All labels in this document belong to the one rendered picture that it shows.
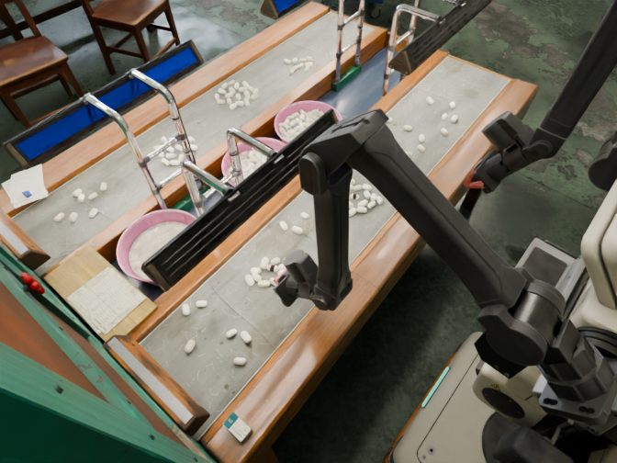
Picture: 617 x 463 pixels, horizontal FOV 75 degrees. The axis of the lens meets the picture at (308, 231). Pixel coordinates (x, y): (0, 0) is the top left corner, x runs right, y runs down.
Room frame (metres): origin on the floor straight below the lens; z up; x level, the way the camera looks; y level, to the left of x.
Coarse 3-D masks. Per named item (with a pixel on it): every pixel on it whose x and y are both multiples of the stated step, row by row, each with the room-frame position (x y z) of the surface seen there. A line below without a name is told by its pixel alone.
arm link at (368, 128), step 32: (352, 128) 0.43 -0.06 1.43; (384, 128) 0.44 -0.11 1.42; (352, 160) 0.41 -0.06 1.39; (384, 160) 0.39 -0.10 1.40; (384, 192) 0.38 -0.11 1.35; (416, 192) 0.36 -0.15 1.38; (416, 224) 0.34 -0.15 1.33; (448, 224) 0.33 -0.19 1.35; (448, 256) 0.30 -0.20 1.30; (480, 256) 0.29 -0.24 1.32; (480, 288) 0.26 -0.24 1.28; (512, 288) 0.26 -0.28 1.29; (544, 288) 0.27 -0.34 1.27; (480, 320) 0.23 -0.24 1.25; (512, 320) 0.22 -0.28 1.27; (512, 352) 0.19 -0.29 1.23; (544, 352) 0.18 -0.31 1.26
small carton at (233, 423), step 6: (234, 414) 0.20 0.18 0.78; (228, 420) 0.19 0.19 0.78; (234, 420) 0.19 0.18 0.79; (240, 420) 0.19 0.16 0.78; (228, 426) 0.18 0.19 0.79; (234, 426) 0.18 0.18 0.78; (240, 426) 0.18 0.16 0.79; (246, 426) 0.18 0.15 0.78; (234, 432) 0.16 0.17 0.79; (240, 432) 0.16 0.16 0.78; (246, 432) 0.16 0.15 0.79; (240, 438) 0.15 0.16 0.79
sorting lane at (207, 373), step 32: (448, 64) 1.67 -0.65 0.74; (416, 96) 1.44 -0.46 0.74; (448, 96) 1.44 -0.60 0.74; (480, 96) 1.43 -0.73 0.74; (416, 128) 1.24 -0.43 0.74; (448, 128) 1.24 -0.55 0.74; (416, 160) 1.07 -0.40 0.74; (352, 192) 0.92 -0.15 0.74; (288, 224) 0.78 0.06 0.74; (352, 224) 0.78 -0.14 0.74; (384, 224) 0.78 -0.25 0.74; (256, 256) 0.66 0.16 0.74; (352, 256) 0.66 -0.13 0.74; (224, 288) 0.55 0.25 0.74; (256, 288) 0.55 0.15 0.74; (192, 320) 0.46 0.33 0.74; (224, 320) 0.46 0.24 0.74; (256, 320) 0.45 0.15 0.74; (288, 320) 0.45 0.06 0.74; (160, 352) 0.37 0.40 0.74; (192, 352) 0.37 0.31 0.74; (224, 352) 0.36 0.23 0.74; (256, 352) 0.36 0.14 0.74; (192, 384) 0.28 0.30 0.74; (224, 384) 0.28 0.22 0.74
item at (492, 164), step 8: (496, 152) 0.74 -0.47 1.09; (488, 160) 0.70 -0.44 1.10; (496, 160) 0.68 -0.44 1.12; (480, 168) 0.68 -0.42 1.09; (488, 168) 0.68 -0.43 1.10; (496, 168) 0.66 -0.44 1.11; (504, 168) 0.65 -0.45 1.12; (480, 176) 0.66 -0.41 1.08; (488, 176) 0.67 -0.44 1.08; (496, 176) 0.66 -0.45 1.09; (504, 176) 0.65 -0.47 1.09; (488, 184) 0.65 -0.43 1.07; (496, 184) 0.65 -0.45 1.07; (488, 192) 0.64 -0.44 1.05
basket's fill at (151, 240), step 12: (156, 228) 0.79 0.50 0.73; (168, 228) 0.78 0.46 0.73; (180, 228) 0.78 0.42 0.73; (144, 240) 0.74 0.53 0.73; (156, 240) 0.74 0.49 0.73; (168, 240) 0.73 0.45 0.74; (132, 252) 0.69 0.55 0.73; (144, 252) 0.69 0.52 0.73; (132, 264) 0.65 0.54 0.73; (144, 276) 0.61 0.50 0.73
